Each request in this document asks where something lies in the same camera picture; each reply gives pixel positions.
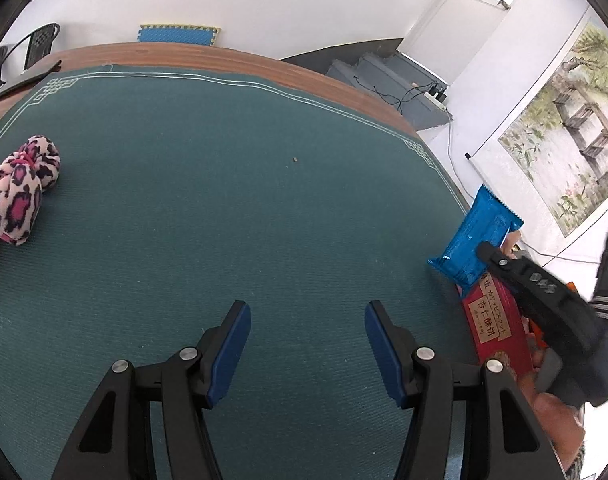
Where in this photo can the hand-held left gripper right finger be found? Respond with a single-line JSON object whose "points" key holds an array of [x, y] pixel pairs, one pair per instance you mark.
{"points": [[384, 350]]}

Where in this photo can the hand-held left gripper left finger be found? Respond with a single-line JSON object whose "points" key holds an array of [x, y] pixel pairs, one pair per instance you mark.
{"points": [[228, 350]]}

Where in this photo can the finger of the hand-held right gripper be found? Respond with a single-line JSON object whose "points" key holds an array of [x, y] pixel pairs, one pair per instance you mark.
{"points": [[559, 310]]}

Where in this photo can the red cardboard box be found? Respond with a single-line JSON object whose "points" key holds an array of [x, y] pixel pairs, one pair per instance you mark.
{"points": [[494, 325]]}

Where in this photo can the blue snack packet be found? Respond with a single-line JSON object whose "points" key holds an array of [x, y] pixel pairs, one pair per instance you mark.
{"points": [[476, 230]]}

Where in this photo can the person's right forearm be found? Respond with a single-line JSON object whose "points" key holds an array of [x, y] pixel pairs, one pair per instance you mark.
{"points": [[576, 465]]}

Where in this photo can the person's right hand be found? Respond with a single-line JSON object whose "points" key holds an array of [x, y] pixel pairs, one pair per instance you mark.
{"points": [[559, 420]]}

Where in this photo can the green table mat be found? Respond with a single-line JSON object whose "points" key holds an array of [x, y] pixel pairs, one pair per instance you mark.
{"points": [[233, 185]]}

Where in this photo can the power strip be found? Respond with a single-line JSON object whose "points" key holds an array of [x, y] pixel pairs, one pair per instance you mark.
{"points": [[438, 97]]}

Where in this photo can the pink leopard plush toy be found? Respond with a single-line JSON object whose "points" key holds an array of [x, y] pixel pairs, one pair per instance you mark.
{"points": [[18, 195]]}

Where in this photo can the grey stairs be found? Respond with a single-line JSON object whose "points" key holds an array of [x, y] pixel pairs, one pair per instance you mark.
{"points": [[384, 75]]}

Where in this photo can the blue yellow foam mat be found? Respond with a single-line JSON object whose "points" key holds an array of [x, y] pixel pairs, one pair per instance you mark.
{"points": [[178, 35]]}

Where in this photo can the black laptop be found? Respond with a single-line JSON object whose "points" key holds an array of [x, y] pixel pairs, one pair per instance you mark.
{"points": [[28, 77]]}

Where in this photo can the wall scroll painting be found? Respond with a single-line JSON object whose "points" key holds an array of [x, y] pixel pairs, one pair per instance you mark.
{"points": [[574, 125]]}

